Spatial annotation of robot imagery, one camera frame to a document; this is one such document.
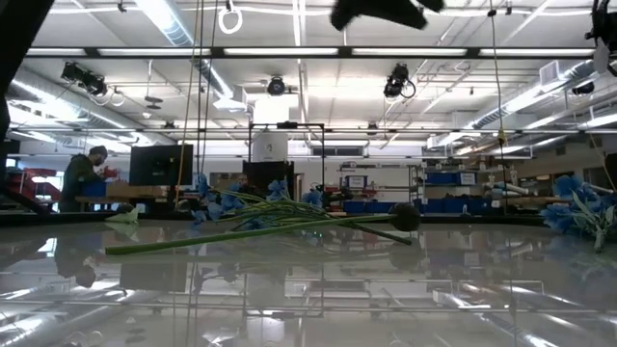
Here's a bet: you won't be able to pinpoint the black twin-lens rig camera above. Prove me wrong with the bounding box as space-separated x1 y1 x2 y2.
60 61 108 97

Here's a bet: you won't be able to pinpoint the person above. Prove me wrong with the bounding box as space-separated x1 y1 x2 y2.
58 145 121 213

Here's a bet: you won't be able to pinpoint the cardboard box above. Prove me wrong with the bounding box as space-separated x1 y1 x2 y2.
108 180 168 199

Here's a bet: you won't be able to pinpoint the black bud flower green stem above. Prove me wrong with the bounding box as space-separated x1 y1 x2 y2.
104 202 422 257

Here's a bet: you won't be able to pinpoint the blue storage bin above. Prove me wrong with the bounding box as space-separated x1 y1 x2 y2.
342 200 414 215
426 172 478 186
414 197 493 215

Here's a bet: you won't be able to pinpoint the white rolled tubes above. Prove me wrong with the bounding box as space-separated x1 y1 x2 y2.
483 180 531 200

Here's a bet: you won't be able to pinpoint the black crossbar with light strips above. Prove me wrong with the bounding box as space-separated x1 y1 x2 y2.
23 45 617 60

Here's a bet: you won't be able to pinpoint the small black monitor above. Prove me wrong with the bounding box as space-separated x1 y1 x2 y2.
242 160 295 194

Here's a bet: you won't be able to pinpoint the metal shelf rack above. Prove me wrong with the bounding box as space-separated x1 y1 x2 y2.
408 161 512 216

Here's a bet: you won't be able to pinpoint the black far ceiling rail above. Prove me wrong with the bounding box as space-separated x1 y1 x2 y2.
7 127 617 135

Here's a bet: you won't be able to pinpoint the thin yellow hanging cable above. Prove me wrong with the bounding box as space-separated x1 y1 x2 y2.
175 0 201 203

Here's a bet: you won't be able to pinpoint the white vent grille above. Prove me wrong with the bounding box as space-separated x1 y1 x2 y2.
538 60 560 87

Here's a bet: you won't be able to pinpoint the large black monitor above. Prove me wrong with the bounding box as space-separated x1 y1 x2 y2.
128 144 194 203

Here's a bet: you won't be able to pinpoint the white cable ring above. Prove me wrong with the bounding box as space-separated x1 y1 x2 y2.
217 1 245 36

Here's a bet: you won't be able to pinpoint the bright blue flower bunch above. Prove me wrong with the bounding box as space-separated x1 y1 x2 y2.
539 173 617 253

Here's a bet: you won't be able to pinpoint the black hanging cable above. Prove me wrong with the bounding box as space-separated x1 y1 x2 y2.
201 0 219 174
196 0 205 174

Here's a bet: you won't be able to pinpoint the black rectangular station frame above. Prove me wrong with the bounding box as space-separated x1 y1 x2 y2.
248 121 327 213

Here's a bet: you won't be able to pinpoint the black camera with cable loop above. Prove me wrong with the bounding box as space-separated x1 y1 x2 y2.
383 62 416 100

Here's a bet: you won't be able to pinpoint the white sign board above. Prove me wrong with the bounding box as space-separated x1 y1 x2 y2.
344 173 368 191

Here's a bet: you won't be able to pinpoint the red slanted structure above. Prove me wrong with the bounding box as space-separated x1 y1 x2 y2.
8 167 67 202

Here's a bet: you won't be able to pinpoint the veined blue flower bunch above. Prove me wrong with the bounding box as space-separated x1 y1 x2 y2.
190 172 414 247

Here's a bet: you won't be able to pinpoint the yellow hanging cable with plug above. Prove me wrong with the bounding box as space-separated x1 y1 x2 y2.
487 0 508 216

